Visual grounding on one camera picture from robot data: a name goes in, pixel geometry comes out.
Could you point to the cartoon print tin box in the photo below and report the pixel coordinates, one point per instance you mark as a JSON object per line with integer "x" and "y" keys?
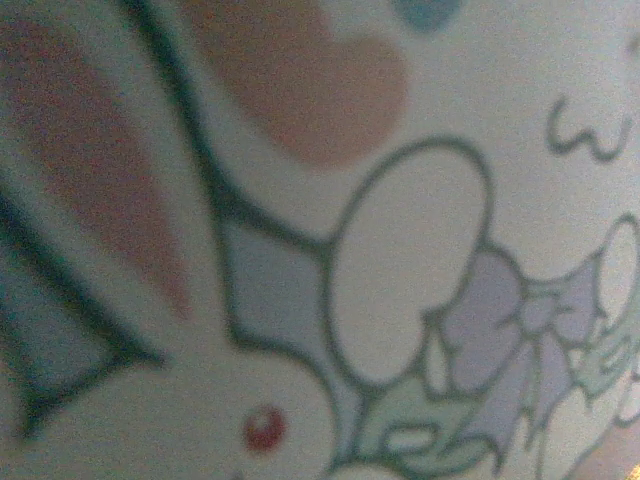
{"x": 320, "y": 240}

